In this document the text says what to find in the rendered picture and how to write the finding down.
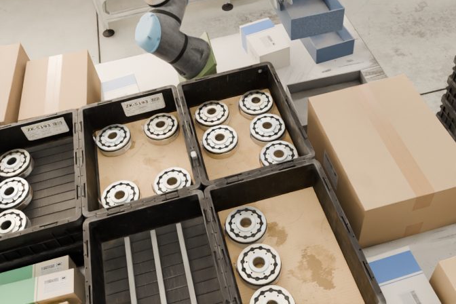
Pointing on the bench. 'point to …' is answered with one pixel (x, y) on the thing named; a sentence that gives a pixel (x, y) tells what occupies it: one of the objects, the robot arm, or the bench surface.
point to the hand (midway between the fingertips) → (280, 4)
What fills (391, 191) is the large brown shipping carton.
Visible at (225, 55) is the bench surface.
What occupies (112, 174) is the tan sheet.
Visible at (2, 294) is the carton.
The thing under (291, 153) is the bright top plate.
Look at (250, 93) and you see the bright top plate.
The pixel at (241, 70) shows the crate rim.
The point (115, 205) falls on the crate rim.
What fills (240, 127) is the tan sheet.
